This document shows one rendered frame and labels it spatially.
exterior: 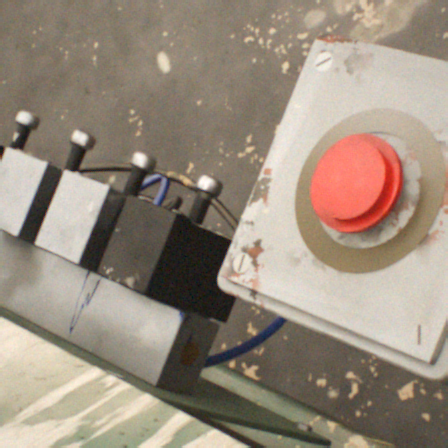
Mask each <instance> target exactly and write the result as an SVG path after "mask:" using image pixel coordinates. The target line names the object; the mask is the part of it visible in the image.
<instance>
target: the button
mask: <svg viewBox="0 0 448 448"><path fill-rule="evenodd" d="M402 186H403V166H402V163H401V159H400V157H399V155H398V153H397V152H396V150H394V149H393V148H392V146H391V145H390V144H389V143H387V142H386V141H385V140H383V139H382V138H380V137H377V136H375V135H370V134H355V135H350V136H347V137H345V138H343V139H341V140H339V141H338V142H336V143H335V144H334V145H331V146H330V148H329V149H328V150H327V151H326V152H325V153H324V155H323V156H322V158H321V159H320V160H319V162H318V164H317V166H316V169H315V172H314V175H313V178H311V185H310V198H311V203H313V206H314V210H315V212H316V214H317V216H318V217H319V218H320V220H321V221H322V222H323V223H325V224H326V225H327V226H329V227H331V228H334V230H336V231H338V232H341V233H345V234H358V233H363V232H366V231H368V230H370V228H373V227H375V226H377V225H378V224H380V223H381V222H382V221H383V220H384V219H385V218H386V217H387V216H388V215H389V214H390V212H391V211H392V210H393V207H394V206H396V204H397V202H398V200H399V198H400V194H401V191H402Z"/></svg>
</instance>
